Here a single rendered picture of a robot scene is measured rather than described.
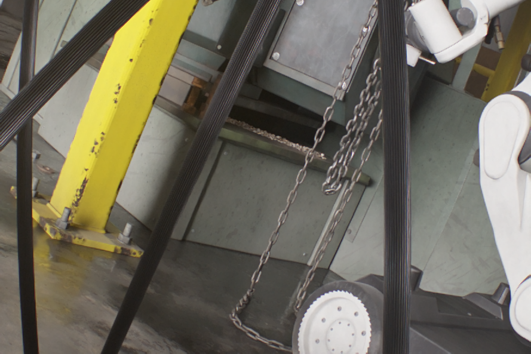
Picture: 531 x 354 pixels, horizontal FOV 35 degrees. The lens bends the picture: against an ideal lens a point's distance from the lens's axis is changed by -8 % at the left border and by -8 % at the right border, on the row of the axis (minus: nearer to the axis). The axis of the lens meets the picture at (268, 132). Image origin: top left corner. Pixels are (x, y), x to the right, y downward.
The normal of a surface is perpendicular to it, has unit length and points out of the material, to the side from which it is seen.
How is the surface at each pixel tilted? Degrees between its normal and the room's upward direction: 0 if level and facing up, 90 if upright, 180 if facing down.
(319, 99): 135
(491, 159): 90
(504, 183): 113
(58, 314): 0
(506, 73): 90
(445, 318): 45
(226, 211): 90
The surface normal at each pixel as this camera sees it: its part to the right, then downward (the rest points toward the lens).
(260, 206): 0.61, 0.33
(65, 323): 0.40, -0.91
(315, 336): -0.71, -0.25
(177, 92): -0.44, -0.11
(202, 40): -0.59, 0.57
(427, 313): 0.69, -0.42
